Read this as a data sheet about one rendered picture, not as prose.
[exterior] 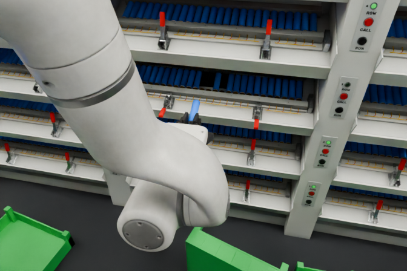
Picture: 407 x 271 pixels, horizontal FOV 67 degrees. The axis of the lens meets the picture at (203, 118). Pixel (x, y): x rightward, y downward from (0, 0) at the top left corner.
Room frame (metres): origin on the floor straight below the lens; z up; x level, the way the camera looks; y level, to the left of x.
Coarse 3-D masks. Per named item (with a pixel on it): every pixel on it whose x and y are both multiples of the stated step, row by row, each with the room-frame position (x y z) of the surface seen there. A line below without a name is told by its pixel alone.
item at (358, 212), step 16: (336, 192) 0.70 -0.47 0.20; (352, 192) 0.71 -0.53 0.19; (368, 192) 0.70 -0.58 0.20; (336, 208) 0.67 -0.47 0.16; (352, 208) 0.67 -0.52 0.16; (368, 208) 0.66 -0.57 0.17; (384, 208) 0.66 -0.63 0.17; (400, 208) 0.66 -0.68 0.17; (352, 224) 0.63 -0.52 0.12; (368, 224) 0.61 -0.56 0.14; (384, 224) 0.61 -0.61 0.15; (400, 224) 0.61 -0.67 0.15
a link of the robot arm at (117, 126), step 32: (96, 96) 0.23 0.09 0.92; (128, 96) 0.25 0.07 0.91; (96, 128) 0.23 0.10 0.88; (128, 128) 0.25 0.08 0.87; (160, 128) 0.29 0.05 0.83; (96, 160) 0.25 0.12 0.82; (128, 160) 0.24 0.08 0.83; (160, 160) 0.26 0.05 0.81; (192, 160) 0.27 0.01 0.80; (192, 192) 0.25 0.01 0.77; (224, 192) 0.28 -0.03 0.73; (192, 224) 0.27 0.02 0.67
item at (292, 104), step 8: (152, 88) 0.80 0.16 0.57; (160, 88) 0.80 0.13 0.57; (168, 88) 0.80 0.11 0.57; (176, 88) 0.80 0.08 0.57; (184, 88) 0.80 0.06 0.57; (152, 96) 0.79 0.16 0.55; (192, 96) 0.78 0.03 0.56; (200, 96) 0.78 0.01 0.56; (208, 96) 0.77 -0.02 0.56; (216, 96) 0.76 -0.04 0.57; (224, 96) 0.76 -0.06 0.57; (232, 96) 0.76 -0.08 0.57; (240, 96) 0.76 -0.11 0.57; (248, 96) 0.76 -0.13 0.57; (256, 96) 0.75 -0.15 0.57; (216, 104) 0.75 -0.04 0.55; (240, 104) 0.74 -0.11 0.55; (264, 104) 0.74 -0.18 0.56; (272, 104) 0.73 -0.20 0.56; (280, 104) 0.73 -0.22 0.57; (288, 104) 0.72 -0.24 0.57; (296, 104) 0.72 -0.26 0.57; (304, 104) 0.72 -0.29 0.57
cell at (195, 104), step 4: (196, 100) 0.62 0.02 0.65; (192, 104) 0.61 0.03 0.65; (196, 104) 0.61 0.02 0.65; (192, 108) 0.60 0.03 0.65; (196, 108) 0.60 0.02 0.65; (192, 112) 0.58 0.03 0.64; (196, 112) 0.59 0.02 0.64; (192, 116) 0.57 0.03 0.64; (188, 120) 0.56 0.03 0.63; (192, 120) 0.56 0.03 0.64; (192, 124) 0.56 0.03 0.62
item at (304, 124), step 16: (144, 64) 0.92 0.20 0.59; (304, 80) 0.82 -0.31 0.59; (160, 96) 0.80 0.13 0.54; (304, 96) 0.77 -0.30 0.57; (176, 112) 0.74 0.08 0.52; (208, 112) 0.74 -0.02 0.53; (224, 112) 0.73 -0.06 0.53; (240, 112) 0.73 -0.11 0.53; (272, 112) 0.72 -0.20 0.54; (288, 112) 0.72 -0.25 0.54; (272, 128) 0.70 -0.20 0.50; (288, 128) 0.68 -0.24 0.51; (304, 128) 0.67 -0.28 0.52
